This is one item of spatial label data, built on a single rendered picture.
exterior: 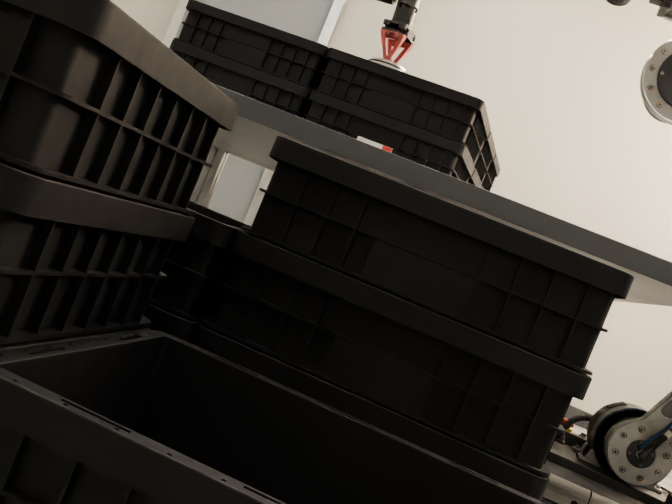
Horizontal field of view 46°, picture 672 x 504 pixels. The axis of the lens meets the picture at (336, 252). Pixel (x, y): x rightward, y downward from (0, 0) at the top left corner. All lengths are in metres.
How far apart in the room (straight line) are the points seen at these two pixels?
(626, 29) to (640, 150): 0.77
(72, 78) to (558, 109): 4.86
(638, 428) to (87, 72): 1.53
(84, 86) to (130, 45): 0.04
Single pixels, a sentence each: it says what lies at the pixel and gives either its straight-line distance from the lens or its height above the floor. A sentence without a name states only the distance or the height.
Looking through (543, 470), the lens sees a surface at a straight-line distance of 0.85.
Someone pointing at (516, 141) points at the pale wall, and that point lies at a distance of 5.21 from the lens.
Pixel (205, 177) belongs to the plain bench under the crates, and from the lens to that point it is 3.14.
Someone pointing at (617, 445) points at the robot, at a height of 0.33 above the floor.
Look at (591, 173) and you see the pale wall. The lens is 5.22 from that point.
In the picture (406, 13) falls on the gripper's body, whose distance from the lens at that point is 2.14.
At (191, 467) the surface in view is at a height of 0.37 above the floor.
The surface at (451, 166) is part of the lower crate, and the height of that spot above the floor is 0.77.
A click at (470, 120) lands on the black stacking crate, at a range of 1.86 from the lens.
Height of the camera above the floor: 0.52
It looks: 1 degrees down
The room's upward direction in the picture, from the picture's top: 22 degrees clockwise
